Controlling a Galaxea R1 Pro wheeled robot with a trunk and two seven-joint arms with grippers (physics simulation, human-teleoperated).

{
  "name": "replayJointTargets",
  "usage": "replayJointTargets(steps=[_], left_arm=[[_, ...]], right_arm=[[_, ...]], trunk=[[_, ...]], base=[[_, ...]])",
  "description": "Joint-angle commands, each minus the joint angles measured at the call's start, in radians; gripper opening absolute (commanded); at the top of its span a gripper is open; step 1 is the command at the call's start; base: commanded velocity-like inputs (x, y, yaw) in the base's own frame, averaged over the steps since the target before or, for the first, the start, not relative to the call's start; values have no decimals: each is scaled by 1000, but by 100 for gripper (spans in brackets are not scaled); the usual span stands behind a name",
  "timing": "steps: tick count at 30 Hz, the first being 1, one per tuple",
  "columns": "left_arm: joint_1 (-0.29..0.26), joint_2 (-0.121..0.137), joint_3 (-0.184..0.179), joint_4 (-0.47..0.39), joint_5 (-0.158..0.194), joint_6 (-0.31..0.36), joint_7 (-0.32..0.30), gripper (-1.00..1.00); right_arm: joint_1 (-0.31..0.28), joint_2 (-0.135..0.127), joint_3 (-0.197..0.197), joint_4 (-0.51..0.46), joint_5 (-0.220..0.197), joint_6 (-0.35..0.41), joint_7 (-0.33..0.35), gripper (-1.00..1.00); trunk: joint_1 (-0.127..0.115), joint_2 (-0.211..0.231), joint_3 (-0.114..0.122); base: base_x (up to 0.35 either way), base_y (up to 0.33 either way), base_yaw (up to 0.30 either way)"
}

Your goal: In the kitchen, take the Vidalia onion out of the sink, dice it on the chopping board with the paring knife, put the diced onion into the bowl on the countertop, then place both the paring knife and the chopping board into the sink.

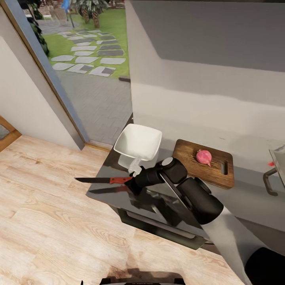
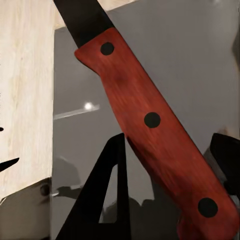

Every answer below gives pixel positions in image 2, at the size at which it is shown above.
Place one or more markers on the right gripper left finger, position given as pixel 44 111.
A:
pixel 82 222

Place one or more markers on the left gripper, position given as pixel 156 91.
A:
pixel 7 164

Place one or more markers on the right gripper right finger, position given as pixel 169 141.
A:
pixel 226 151

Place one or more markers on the parer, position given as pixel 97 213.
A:
pixel 152 129

